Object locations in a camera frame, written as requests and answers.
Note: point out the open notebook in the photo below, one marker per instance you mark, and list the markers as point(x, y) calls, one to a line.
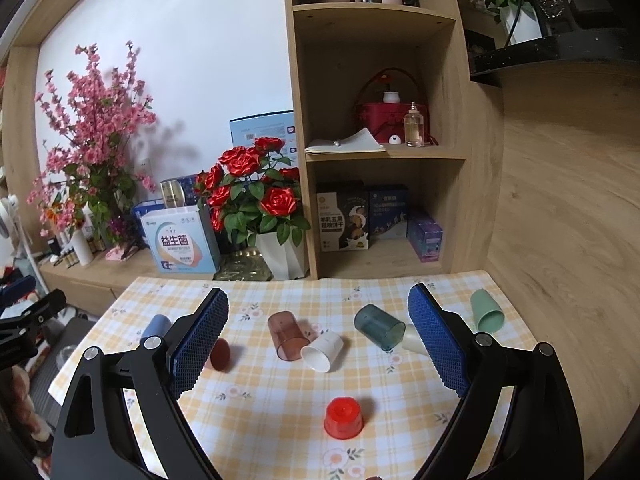
point(350, 144)

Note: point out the tall white vase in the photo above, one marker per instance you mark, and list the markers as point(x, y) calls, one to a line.
point(82, 250)

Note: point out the clear perfume bottle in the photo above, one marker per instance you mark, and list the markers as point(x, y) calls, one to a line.
point(414, 127)

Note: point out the dark blue printed box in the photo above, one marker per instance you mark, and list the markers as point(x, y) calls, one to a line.
point(389, 210)

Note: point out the teal translucent plastic cup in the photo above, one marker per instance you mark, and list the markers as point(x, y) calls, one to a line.
point(377, 325)

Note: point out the white faceted flower pot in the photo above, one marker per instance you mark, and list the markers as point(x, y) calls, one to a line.
point(282, 257)

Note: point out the white and blue box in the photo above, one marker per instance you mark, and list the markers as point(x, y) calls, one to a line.
point(177, 242)

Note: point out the wooden shelf unit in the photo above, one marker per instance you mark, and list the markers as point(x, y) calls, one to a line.
point(300, 85)

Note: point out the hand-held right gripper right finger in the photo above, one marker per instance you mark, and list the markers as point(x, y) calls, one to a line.
point(437, 342)

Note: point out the brown translucent plastic cup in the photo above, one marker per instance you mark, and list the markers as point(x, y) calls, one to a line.
point(287, 335)

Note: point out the cream plastic cup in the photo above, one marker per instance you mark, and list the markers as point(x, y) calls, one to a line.
point(412, 341)

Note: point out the dark red plastic cup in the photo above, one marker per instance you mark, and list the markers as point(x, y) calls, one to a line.
point(221, 355)

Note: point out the large light blue box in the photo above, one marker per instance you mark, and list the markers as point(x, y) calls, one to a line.
point(260, 127)

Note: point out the red gift basket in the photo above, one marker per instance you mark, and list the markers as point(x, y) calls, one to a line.
point(380, 120)

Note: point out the yellow checked floral tablecloth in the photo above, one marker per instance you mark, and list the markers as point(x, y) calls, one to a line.
point(280, 400)

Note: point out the black shelf board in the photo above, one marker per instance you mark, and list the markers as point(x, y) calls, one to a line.
point(550, 50)

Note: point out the red rose plant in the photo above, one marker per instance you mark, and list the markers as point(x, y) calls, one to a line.
point(247, 190)

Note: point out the small white vase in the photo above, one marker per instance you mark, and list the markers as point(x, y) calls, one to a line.
point(391, 96)

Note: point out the low wooden cabinet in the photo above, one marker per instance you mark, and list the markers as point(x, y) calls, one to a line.
point(85, 285)

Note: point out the white plastic cup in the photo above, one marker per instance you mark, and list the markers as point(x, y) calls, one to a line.
point(325, 347)

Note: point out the row of small bottles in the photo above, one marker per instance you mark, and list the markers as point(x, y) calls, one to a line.
point(64, 256)

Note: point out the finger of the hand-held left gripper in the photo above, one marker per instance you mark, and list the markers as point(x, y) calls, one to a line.
point(17, 287)

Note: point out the green plastic cup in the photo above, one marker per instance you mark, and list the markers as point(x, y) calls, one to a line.
point(487, 312)

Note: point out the white desk fan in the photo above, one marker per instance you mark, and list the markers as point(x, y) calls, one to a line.
point(11, 212)

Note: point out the dark biscuit box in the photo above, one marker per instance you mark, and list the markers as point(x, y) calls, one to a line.
point(342, 217)

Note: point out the white square flower pot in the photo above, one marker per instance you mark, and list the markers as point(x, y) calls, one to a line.
point(522, 25)

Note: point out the gold can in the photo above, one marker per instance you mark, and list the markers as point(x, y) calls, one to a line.
point(171, 194)

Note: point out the purple box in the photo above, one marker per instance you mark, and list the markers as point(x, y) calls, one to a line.
point(425, 237)

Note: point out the pink blossom bouquet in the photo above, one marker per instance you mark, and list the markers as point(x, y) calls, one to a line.
point(97, 130)

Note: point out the light blue plastic cup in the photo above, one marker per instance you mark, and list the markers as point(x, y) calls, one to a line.
point(156, 327)

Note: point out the gold embossed tray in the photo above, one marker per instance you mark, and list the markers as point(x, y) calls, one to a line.
point(242, 266)

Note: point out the pink cloth item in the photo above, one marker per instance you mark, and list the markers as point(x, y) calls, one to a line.
point(117, 253)

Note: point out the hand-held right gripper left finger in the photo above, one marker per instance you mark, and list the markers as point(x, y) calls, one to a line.
point(200, 342)

